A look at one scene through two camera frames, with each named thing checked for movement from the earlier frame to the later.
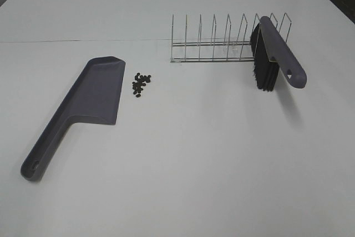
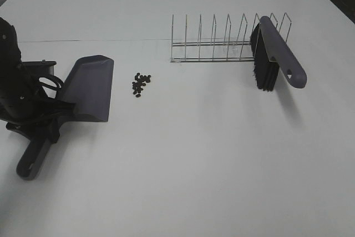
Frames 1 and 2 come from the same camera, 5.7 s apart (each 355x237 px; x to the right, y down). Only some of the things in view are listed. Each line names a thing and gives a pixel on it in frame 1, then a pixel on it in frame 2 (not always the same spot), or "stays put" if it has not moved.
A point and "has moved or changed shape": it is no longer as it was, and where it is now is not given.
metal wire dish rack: [228, 51] stays put
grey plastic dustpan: [96, 95] has moved or changed shape
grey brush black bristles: [270, 53] stays put
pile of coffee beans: [137, 85] stays put
